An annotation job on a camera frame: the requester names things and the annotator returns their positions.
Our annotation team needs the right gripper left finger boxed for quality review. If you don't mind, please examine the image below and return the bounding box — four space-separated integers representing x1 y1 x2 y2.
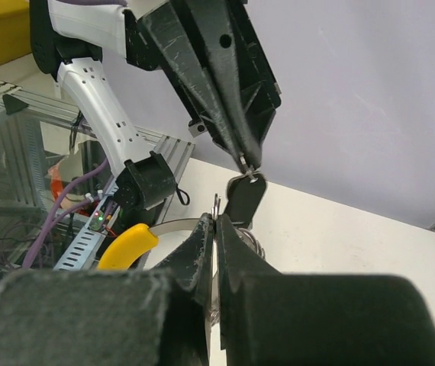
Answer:
0 213 214 365

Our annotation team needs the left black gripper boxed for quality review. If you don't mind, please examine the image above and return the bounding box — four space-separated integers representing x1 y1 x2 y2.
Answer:
124 1 281 169

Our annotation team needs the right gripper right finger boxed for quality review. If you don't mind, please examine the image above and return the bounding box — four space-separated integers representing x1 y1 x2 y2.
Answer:
215 215 435 365

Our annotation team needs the large keyring with yellow grip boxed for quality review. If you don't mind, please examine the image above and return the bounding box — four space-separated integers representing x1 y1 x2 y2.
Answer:
97 193 268 336

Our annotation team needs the black key fob with ring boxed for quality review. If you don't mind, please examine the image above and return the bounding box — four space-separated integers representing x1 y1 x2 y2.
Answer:
224 154 267 229

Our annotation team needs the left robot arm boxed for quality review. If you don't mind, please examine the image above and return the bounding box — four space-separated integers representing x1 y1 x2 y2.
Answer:
29 1 281 209

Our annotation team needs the yellow box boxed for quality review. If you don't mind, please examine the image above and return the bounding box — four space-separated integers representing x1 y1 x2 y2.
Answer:
0 1 31 66

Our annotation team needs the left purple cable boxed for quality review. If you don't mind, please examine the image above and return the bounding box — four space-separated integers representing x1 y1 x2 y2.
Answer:
21 0 134 270

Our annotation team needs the aluminium mounting rail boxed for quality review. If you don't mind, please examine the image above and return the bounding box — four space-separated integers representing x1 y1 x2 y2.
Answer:
0 78 198 226

